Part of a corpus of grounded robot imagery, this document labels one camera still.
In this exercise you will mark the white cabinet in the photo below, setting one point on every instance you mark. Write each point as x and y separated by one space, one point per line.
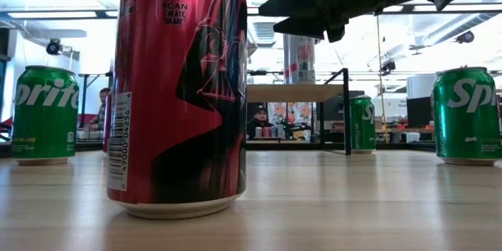
421 86

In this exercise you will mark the person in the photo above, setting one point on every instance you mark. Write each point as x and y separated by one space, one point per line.
100 115
259 123

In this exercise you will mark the floral poster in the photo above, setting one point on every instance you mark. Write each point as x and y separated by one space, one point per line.
280 111

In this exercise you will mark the black monitor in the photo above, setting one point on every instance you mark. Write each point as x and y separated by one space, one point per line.
419 111

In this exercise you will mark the green Sprite can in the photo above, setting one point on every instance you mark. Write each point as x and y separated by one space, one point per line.
45 125
466 125
361 129

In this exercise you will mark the small silver can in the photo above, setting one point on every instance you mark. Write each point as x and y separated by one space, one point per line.
274 131
258 132

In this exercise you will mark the red Darth Vader cola can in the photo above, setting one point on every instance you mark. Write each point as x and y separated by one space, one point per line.
164 106

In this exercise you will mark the grey ventilation duct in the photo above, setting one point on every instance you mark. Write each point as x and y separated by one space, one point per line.
451 29

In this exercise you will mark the wooden shelf black legs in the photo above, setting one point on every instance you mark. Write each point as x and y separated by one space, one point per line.
290 92

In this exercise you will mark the black ceiling camera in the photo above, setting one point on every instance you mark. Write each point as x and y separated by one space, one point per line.
388 66
54 48
466 37

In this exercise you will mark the black aluminium table frame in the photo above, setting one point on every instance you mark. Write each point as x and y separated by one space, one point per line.
294 146

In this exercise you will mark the small red can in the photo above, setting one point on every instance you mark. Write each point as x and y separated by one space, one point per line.
266 132

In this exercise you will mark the ceiling air vent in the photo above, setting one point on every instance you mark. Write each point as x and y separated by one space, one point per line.
264 33

